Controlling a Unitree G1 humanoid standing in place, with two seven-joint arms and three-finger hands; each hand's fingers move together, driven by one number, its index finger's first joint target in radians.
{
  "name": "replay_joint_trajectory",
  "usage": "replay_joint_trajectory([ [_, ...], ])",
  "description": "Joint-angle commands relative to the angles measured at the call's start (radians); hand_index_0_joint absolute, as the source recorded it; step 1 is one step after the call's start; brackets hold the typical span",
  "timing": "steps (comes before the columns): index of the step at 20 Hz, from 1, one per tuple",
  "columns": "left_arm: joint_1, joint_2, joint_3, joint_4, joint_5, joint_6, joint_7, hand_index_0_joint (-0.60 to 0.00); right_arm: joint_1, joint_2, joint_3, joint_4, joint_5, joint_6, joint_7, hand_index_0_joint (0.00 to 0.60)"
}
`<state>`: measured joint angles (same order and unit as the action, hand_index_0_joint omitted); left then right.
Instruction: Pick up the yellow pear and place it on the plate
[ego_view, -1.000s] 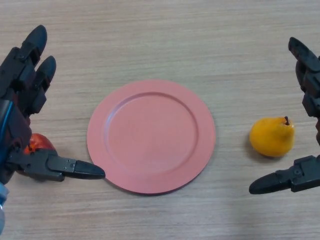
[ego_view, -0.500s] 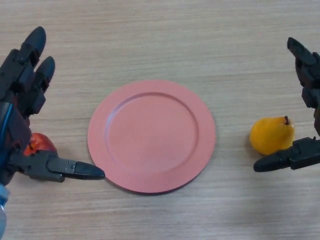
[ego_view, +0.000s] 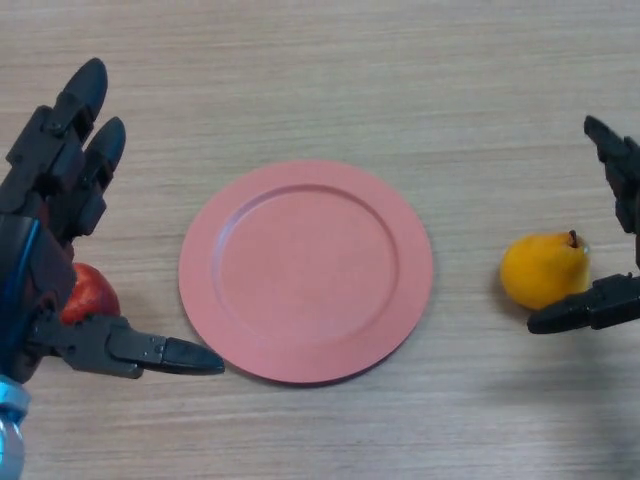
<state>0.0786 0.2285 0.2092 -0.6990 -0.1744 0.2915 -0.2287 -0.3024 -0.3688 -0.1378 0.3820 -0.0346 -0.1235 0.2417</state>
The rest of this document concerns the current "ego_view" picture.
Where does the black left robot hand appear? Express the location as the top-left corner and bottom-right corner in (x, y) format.
(0, 57), (225, 384)

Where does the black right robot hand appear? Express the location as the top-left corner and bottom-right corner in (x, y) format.
(527, 115), (640, 335)

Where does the red apple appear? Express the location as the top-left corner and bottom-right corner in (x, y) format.
(58, 263), (122, 326)

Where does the pink round plate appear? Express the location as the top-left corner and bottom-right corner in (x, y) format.
(178, 159), (434, 387)

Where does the yellow pear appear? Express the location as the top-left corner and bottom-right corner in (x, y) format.
(499, 229), (592, 311)

